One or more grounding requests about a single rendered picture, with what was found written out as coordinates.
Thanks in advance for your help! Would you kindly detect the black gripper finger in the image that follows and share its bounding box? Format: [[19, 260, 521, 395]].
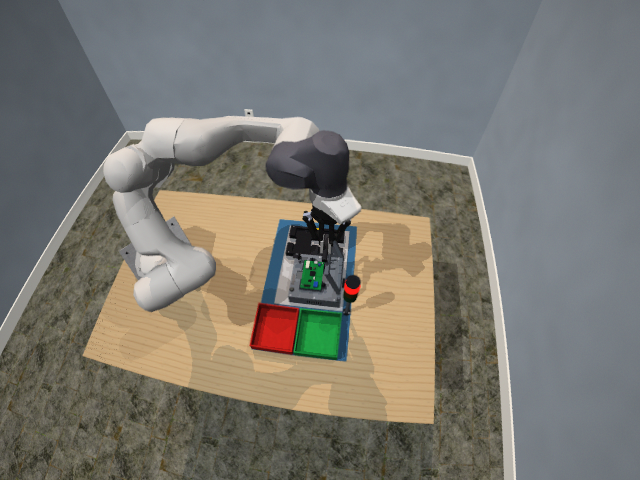
[[328, 219, 351, 254], [302, 211, 324, 253]]

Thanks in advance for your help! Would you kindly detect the green bin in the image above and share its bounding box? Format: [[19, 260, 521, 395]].
[[294, 308, 342, 360]]

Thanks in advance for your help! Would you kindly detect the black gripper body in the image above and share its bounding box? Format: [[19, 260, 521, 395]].
[[311, 205, 333, 225]]

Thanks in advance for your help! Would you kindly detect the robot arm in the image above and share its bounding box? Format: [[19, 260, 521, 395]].
[[103, 116, 361, 312]]

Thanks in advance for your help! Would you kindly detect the green circuit board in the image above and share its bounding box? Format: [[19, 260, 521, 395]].
[[300, 260, 324, 290]]

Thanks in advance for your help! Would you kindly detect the red open-top bin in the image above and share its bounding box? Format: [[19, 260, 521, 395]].
[[249, 303, 299, 355]]

